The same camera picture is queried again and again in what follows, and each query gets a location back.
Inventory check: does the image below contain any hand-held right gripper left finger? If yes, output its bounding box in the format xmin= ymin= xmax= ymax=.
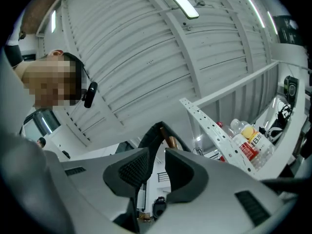
xmin=60 ymin=147 xmax=150 ymax=234

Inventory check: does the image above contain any white metal shelving unit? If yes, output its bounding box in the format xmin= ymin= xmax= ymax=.
xmin=179 ymin=59 xmax=312 ymax=181

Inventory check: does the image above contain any person's white shirt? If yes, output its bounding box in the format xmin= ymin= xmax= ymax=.
xmin=0 ymin=47 xmax=74 ymax=234

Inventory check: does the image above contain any black metal railing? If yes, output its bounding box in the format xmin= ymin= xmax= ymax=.
xmin=156 ymin=171 xmax=171 ymax=184

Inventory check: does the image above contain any large yellow label water bottle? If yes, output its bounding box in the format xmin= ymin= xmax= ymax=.
xmin=230 ymin=118 xmax=275 ymax=171

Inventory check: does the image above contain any ceiling strip light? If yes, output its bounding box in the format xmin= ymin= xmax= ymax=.
xmin=266 ymin=10 xmax=279 ymax=37
xmin=157 ymin=0 xmax=200 ymax=20
xmin=244 ymin=0 xmax=266 ymax=29
xmin=50 ymin=9 xmax=57 ymax=34

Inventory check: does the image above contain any black head-worn camera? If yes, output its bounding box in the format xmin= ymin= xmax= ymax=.
xmin=82 ymin=81 xmax=98 ymax=109

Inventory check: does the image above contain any red label plastic bottle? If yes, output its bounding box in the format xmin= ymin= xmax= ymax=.
xmin=215 ymin=121 xmax=235 ymax=145

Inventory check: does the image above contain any black electronic device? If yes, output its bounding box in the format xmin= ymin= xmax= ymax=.
xmin=283 ymin=75 xmax=300 ymax=107

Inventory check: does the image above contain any person's head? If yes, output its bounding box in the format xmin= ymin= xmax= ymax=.
xmin=14 ymin=49 xmax=85 ymax=108

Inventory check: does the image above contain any black wheeled machine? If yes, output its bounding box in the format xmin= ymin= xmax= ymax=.
xmin=152 ymin=195 xmax=168 ymax=222

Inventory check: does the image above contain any white spare gripper device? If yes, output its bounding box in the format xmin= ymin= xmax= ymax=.
xmin=266 ymin=126 xmax=284 ymax=144

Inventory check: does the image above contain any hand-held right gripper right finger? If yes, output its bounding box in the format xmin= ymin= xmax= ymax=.
xmin=146 ymin=147 xmax=298 ymax=234

